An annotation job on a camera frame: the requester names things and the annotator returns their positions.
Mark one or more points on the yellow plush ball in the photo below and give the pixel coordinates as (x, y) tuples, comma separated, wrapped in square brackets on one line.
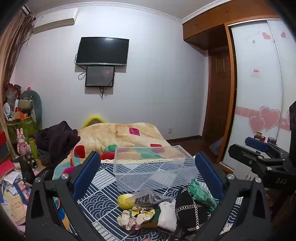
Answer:
[(124, 201)]

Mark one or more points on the grey green plush toy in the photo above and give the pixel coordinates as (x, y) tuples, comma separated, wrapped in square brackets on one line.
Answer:
[(34, 104)]

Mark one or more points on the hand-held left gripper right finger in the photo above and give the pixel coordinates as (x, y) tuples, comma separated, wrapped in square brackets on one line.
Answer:
[(207, 171)]

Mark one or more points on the black binoculars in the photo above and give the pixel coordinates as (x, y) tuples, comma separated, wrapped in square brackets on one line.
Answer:
[(29, 160)]

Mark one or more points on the wall mounted black television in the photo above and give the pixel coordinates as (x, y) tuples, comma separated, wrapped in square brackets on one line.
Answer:
[(103, 51)]

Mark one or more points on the white air conditioner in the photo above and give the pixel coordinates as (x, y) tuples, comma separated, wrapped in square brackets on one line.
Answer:
[(54, 22)]

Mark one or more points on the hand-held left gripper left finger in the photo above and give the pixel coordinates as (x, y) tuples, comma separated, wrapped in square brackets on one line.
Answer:
[(90, 165)]

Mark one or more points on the small purple jar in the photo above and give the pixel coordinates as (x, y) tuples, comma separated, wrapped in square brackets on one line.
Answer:
[(272, 140)]

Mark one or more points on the clear plastic storage box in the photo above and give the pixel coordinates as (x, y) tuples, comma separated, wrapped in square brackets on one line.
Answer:
[(138, 166)]

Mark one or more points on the floral patterned sock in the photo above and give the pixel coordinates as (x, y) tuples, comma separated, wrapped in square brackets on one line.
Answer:
[(129, 219)]

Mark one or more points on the wooden overhead cabinet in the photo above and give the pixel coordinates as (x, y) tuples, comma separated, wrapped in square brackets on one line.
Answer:
[(208, 25)]

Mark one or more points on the red book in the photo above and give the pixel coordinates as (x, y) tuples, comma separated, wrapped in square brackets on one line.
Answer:
[(6, 169)]

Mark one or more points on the small black wall monitor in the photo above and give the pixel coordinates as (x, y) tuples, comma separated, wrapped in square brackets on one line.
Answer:
[(100, 76)]

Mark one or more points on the brown striped curtain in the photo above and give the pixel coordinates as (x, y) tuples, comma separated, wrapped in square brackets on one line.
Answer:
[(11, 60)]

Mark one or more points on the blue wave patterned bedsheet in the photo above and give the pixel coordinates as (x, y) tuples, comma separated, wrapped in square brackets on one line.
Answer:
[(104, 199)]

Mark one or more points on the green knitted cloth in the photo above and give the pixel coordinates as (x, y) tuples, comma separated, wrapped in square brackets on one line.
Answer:
[(203, 197)]

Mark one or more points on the green bottle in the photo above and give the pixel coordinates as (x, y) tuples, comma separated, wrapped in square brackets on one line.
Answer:
[(33, 148)]

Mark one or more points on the white sock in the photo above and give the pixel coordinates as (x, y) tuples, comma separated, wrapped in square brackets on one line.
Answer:
[(167, 216)]

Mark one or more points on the dark green and mustard cloth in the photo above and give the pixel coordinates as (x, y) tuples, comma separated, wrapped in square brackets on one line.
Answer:
[(153, 221)]

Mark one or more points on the white wall socket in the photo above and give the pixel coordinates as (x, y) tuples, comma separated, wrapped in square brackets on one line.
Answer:
[(170, 130)]

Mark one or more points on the green paper bag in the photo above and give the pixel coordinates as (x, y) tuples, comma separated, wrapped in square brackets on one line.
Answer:
[(23, 126)]

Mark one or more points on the pile of black clothes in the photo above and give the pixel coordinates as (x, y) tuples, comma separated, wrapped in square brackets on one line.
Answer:
[(56, 140)]

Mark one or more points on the white door label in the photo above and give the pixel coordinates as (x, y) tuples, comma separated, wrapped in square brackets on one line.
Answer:
[(257, 71)]

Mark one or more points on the pink rabbit figurine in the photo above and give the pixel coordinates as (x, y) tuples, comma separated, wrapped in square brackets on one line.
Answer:
[(22, 143)]

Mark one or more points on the beige printed blanket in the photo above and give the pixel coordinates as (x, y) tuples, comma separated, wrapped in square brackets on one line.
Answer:
[(111, 134)]

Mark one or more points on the pile of papers and books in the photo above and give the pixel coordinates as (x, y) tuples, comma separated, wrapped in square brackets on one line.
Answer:
[(13, 197)]

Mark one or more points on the small red jar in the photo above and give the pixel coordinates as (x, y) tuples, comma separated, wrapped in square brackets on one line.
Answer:
[(260, 136)]

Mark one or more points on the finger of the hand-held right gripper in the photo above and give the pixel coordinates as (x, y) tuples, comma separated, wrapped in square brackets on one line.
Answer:
[(249, 156), (254, 141)]

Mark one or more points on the red box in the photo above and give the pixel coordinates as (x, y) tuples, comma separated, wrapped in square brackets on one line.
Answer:
[(4, 146)]

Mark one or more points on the brown wooden door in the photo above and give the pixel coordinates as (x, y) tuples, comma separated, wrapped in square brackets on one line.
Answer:
[(217, 99)]

